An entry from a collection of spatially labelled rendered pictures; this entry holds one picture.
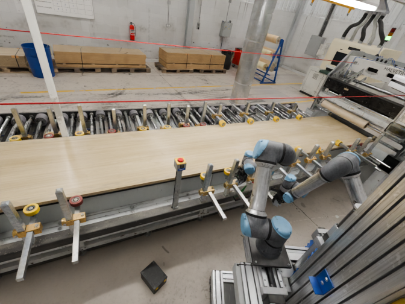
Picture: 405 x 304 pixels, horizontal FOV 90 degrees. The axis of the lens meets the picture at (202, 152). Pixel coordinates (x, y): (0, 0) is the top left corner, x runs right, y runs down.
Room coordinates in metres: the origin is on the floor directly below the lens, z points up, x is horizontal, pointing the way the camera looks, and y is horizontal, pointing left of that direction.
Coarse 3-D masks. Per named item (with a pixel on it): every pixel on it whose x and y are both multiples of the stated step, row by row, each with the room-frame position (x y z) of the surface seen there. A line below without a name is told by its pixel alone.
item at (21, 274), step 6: (36, 216) 0.70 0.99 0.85; (30, 222) 0.65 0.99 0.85; (36, 222) 0.67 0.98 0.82; (30, 234) 0.58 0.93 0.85; (30, 240) 0.55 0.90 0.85; (24, 246) 0.51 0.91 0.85; (30, 246) 0.52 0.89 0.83; (24, 252) 0.48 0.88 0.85; (30, 252) 0.49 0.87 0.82; (24, 258) 0.45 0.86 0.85; (24, 264) 0.42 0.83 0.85; (18, 270) 0.39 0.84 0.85; (24, 270) 0.39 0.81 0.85; (18, 276) 0.36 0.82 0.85; (24, 276) 0.37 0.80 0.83
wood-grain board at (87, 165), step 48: (0, 144) 1.22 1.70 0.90; (48, 144) 1.34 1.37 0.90; (96, 144) 1.47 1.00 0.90; (144, 144) 1.62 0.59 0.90; (192, 144) 1.79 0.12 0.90; (240, 144) 1.98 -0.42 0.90; (288, 144) 2.20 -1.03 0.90; (0, 192) 0.78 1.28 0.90; (48, 192) 0.85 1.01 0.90; (96, 192) 0.94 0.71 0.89
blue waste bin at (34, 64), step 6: (24, 48) 4.60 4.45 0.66; (30, 48) 4.60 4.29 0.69; (48, 48) 4.92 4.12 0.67; (30, 54) 4.60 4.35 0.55; (36, 54) 4.64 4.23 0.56; (48, 54) 4.87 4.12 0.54; (30, 60) 4.61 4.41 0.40; (36, 60) 4.64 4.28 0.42; (48, 60) 4.83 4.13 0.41; (30, 66) 4.64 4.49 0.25; (36, 66) 4.63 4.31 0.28; (36, 72) 4.62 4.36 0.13; (42, 72) 4.67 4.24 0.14; (54, 72) 4.97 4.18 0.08
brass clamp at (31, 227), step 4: (28, 224) 0.63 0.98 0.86; (32, 224) 0.63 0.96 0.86; (40, 224) 0.65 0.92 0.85; (28, 228) 0.61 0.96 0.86; (32, 228) 0.61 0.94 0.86; (36, 228) 0.62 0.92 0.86; (40, 228) 0.63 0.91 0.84; (12, 232) 0.57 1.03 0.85; (16, 232) 0.57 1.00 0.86; (20, 232) 0.57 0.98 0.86; (24, 232) 0.58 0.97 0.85; (36, 232) 0.61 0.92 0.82; (40, 232) 0.62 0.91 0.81; (16, 236) 0.55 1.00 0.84; (20, 236) 0.57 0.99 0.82; (24, 236) 0.57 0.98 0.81
